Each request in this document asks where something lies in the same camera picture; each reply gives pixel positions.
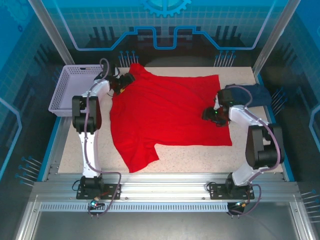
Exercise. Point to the right small LED module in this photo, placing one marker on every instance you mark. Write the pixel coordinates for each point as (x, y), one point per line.
(238, 205)

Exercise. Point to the navy blue folded cloth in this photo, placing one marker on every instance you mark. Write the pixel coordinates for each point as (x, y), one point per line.
(260, 96)

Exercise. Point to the black mounting plate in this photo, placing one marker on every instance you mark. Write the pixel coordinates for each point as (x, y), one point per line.
(218, 191)
(112, 191)

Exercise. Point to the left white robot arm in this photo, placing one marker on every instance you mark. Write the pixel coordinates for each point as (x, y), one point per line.
(90, 150)

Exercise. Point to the left aluminium frame post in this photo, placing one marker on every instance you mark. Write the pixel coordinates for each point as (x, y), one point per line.
(50, 30)

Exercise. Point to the small led module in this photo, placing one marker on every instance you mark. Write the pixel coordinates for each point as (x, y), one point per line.
(95, 203)
(238, 205)

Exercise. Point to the lavender plastic basket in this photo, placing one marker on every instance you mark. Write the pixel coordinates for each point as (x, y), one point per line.
(65, 95)

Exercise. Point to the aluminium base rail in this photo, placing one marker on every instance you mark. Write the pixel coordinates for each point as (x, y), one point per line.
(162, 186)

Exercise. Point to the aluminium frame post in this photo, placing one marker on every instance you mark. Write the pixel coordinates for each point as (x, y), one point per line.
(275, 32)
(50, 30)

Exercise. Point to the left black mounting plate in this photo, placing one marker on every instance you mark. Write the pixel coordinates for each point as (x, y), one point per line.
(112, 191)

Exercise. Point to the right aluminium frame post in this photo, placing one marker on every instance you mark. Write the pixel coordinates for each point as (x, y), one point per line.
(275, 32)

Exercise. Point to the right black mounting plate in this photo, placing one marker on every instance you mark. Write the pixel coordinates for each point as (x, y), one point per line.
(218, 191)

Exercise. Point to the red t-shirt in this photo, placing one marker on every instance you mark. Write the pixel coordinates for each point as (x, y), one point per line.
(162, 112)

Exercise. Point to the aluminium side frame rail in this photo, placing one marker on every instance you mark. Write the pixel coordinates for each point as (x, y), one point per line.
(302, 225)
(25, 220)

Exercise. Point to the left small LED module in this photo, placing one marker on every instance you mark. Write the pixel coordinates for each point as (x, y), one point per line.
(95, 203)

